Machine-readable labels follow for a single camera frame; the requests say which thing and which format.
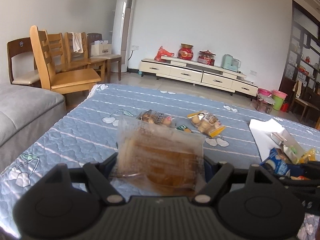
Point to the white standing air conditioner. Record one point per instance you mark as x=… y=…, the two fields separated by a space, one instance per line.
x=121 y=33

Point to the dark chair with bag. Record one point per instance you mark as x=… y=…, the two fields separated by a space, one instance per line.
x=109 y=59

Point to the white towel on chair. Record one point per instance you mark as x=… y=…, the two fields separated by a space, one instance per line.
x=77 y=42

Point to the light wooden chair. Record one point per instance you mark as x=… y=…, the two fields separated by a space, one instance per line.
x=58 y=51
x=56 y=74

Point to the dark wooden display shelf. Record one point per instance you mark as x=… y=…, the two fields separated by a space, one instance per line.
x=302 y=60

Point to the red round jar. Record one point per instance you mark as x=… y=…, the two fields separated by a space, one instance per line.
x=185 y=52

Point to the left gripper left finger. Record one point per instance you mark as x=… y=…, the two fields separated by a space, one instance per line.
x=98 y=183

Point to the red plastic bag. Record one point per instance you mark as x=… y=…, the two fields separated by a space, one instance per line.
x=162 y=52

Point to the clear bag round cookies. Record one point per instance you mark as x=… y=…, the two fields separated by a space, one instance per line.
x=158 y=118

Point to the chair by shelf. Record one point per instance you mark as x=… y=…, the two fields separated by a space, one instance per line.
x=297 y=100

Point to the small red bucket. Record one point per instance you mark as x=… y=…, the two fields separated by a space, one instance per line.
x=284 y=107

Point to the cream TV cabinet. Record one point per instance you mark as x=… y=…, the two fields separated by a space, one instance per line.
x=199 y=74

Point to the white paper gift bag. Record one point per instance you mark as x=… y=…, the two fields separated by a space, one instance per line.
x=100 y=48

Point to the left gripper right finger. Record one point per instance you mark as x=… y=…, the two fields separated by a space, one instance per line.
x=218 y=182

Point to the green bucket pink lid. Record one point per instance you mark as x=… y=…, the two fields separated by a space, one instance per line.
x=279 y=99

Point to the red pavilion gift box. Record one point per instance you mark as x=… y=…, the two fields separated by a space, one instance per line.
x=206 y=57

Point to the pink basin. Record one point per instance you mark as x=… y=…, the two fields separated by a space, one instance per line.
x=264 y=92

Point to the near light wooden chair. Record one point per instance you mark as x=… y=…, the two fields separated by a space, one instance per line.
x=56 y=74

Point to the yellow bag small buns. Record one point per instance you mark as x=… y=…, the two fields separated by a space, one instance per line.
x=206 y=123

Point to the dark padded chair left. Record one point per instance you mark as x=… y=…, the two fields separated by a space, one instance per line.
x=21 y=66

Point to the light green cracker pack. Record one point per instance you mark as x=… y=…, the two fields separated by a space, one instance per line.
x=290 y=154

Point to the red white cardboard box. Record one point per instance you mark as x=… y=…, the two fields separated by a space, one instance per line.
x=261 y=131

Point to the clear bag brown pastries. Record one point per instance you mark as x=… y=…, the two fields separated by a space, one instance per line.
x=158 y=158

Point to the grey sofa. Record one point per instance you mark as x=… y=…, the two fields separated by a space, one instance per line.
x=26 y=114

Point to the yellow snack pack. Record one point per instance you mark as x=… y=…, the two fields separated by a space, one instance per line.
x=310 y=155

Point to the blue quilted table cover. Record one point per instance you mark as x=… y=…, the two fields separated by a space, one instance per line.
x=95 y=129

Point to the green white snack pack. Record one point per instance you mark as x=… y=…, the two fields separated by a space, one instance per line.
x=184 y=128

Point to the blue white snack pack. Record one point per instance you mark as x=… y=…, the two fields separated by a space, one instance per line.
x=279 y=164

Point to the small wooden stool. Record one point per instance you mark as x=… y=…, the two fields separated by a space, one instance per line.
x=265 y=102

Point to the mint green kitchen appliance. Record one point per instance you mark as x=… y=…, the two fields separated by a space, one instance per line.
x=230 y=63

